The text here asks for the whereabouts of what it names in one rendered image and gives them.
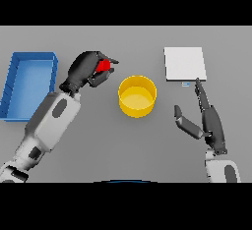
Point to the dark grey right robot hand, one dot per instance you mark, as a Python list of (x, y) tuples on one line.
[(213, 126)]

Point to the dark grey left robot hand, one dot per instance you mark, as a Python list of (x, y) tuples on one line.
[(82, 68)]

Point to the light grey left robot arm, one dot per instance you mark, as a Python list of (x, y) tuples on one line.
[(46, 132)]

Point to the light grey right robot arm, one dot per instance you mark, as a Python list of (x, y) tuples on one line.
[(220, 170)]

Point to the yellow bowl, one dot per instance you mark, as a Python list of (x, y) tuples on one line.
[(137, 97)]

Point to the pale square measuring scale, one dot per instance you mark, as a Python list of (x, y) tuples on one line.
[(185, 63)]

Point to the blue tray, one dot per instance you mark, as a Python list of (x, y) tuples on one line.
[(28, 86)]

